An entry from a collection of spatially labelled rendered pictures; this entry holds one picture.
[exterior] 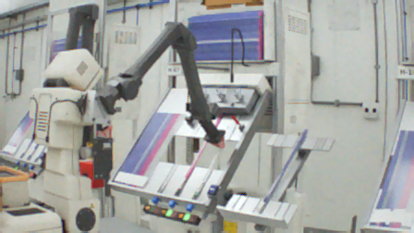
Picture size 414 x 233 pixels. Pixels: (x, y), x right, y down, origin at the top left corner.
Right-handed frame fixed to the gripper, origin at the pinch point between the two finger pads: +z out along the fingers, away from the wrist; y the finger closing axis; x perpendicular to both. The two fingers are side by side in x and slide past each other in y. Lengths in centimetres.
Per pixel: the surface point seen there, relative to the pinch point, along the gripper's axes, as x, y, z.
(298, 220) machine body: -7, -10, 82
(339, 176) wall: -88, 11, 155
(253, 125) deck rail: -15.4, -9.9, 1.7
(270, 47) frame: -53, -11, -16
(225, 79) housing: -37.6, 13.9, -7.3
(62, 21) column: -157, 323, 20
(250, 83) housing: -34.6, -3.4, -7.3
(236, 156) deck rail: 4.5, -10.1, 0.8
